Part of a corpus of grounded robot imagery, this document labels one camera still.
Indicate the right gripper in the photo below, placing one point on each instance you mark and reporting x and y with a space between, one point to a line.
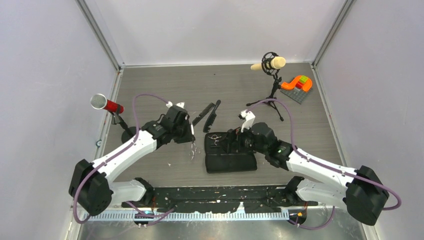
235 135

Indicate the black zip tool case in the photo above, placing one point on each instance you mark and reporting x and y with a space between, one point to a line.
218 161

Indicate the orange curved toy piece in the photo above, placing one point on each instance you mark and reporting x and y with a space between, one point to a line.
291 85

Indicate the green lego brick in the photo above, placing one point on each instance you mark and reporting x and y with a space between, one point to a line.
303 79

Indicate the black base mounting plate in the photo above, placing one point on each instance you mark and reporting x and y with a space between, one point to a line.
219 199

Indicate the silver scissors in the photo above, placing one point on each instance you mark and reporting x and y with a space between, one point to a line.
215 140
194 149

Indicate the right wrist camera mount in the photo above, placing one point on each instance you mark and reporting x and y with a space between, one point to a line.
248 118

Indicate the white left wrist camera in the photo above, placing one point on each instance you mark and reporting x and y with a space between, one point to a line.
179 105

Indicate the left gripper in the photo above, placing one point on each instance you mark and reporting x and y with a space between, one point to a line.
188 136

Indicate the red lego brick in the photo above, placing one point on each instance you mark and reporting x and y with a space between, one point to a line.
299 85

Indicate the grey lego baseplate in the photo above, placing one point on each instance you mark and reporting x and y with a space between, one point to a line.
298 96

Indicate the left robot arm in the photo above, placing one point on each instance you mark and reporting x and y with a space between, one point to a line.
93 184

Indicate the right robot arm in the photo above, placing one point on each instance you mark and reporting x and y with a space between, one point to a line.
358 191

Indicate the black flat comb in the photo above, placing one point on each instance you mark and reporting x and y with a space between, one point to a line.
203 113

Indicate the beige microphone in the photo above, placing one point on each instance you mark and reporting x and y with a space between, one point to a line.
269 64

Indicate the red silver microphone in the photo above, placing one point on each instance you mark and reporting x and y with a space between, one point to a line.
100 102

